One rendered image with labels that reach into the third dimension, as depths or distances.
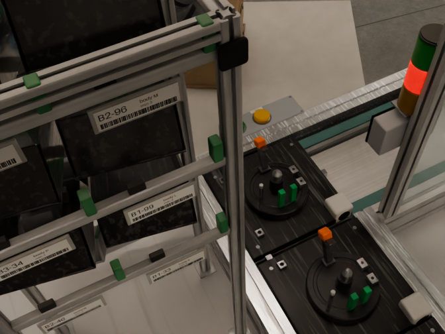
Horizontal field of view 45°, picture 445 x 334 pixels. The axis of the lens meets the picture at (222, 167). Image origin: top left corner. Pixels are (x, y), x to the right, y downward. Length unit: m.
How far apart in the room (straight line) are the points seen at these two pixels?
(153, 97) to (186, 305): 0.75
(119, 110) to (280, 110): 0.90
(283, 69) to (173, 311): 0.79
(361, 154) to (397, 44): 1.81
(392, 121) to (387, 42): 2.13
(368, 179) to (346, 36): 0.58
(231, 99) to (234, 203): 0.19
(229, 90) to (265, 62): 1.10
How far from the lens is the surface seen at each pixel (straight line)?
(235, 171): 0.64
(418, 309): 1.08
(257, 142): 1.13
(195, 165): 0.60
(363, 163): 1.32
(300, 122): 1.33
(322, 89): 1.55
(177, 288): 1.20
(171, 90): 0.49
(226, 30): 0.47
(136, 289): 1.21
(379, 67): 2.94
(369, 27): 3.18
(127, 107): 0.48
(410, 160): 1.03
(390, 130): 0.96
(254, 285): 1.09
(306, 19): 1.78
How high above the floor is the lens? 1.95
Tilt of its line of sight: 53 degrees down
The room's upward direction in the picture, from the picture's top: 4 degrees counter-clockwise
